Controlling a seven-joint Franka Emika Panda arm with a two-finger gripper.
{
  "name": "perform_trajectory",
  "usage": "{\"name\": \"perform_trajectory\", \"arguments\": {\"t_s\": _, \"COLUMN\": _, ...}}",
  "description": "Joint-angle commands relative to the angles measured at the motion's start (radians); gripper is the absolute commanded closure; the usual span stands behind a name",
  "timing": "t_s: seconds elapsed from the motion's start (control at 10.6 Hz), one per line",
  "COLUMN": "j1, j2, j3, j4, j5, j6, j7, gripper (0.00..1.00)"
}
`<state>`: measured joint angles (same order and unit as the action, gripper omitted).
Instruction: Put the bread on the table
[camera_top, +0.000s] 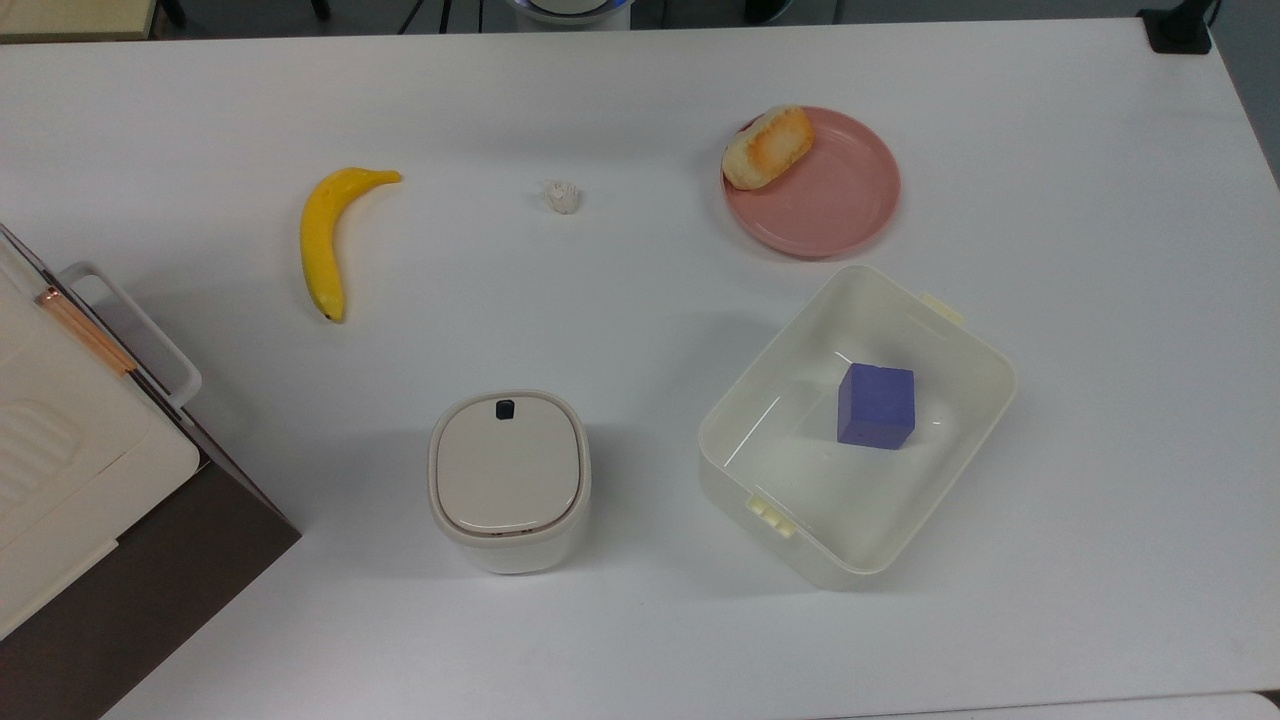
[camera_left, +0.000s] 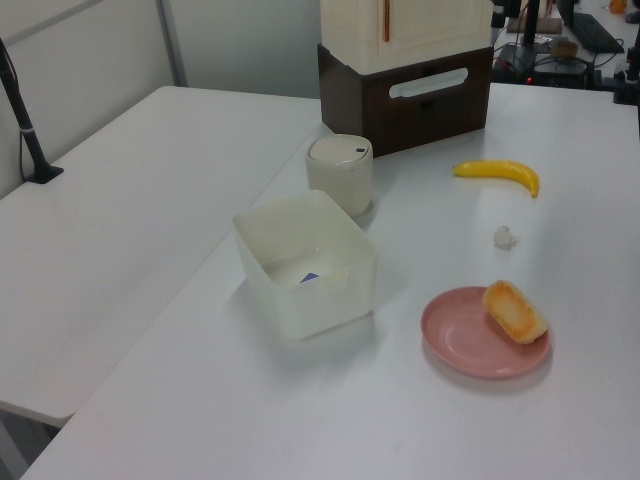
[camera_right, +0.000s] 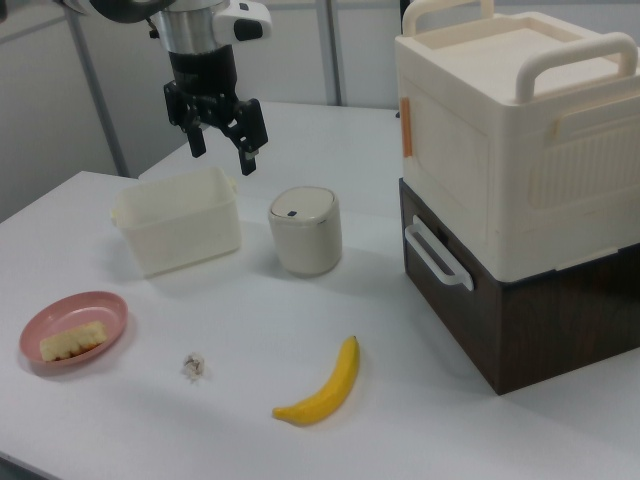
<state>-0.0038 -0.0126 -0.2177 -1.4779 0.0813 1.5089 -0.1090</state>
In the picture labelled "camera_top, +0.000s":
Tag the toasted bread roll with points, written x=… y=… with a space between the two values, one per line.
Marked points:
x=768 y=148

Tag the cream lidded trash can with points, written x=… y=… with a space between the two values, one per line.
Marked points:
x=508 y=470

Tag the small crumpled white scrap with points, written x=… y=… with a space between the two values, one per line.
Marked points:
x=563 y=197

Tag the white plastic open container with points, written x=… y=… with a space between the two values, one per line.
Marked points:
x=800 y=500

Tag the purple cube block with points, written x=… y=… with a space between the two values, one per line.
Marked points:
x=877 y=405

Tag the pink round plate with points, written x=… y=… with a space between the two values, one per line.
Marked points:
x=830 y=205

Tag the yellow banana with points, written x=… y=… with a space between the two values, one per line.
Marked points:
x=318 y=240

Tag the dark brown drawer cabinet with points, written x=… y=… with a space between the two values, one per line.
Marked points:
x=150 y=600

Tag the orange tape strip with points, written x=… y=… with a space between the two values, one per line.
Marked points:
x=85 y=330

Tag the black table clamp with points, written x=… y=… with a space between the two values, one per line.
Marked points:
x=1180 y=30

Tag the light wooden table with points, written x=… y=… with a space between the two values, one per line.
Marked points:
x=70 y=15

